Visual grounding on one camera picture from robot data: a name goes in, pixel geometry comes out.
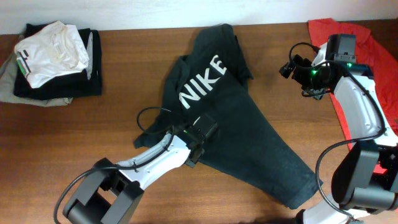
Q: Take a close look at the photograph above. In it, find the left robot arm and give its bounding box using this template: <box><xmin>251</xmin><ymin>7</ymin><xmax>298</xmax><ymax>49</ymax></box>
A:
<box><xmin>62</xmin><ymin>114</ymin><xmax>218</xmax><ymax>224</ymax></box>

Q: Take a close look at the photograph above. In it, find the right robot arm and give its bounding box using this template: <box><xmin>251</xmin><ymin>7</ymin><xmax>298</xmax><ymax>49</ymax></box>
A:
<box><xmin>279</xmin><ymin>34</ymin><xmax>397</xmax><ymax>224</ymax></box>

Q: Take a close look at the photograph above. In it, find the white folded t-shirt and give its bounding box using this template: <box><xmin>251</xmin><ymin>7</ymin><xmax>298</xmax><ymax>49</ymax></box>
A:
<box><xmin>14</xmin><ymin>21</ymin><xmax>89</xmax><ymax>88</ymax></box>

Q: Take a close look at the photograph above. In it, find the red t-shirt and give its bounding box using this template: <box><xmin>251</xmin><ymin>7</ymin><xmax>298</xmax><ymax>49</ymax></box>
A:
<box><xmin>307</xmin><ymin>17</ymin><xmax>398</xmax><ymax>175</ymax></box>

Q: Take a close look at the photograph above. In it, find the grey folded garment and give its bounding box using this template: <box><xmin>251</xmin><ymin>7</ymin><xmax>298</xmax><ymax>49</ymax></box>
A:
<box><xmin>1</xmin><ymin>52</ymin><xmax>73</xmax><ymax>107</ymax></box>

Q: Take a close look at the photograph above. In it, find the dark green Nike t-shirt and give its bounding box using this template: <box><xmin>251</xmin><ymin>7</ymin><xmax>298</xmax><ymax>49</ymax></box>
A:
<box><xmin>134</xmin><ymin>24</ymin><xmax>318</xmax><ymax>209</ymax></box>

